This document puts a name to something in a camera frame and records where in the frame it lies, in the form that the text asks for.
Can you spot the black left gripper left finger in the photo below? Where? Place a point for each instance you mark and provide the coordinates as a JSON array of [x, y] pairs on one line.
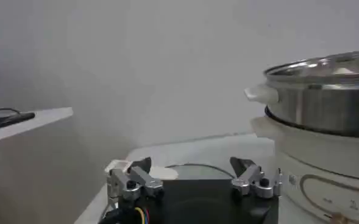
[[142, 179]]

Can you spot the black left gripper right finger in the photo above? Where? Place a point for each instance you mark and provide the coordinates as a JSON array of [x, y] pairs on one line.
[[252, 181]]

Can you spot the small white flat piece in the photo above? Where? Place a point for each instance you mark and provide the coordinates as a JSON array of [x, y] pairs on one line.
[[164, 173]]

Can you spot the round white plate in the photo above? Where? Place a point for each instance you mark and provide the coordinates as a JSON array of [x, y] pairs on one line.
[[200, 172]]

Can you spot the white electric steamer base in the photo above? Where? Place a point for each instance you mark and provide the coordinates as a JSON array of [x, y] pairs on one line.
[[325, 158]]

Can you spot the glass steamer lid steel rim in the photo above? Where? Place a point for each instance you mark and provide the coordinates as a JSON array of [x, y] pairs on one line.
[[325, 68]]

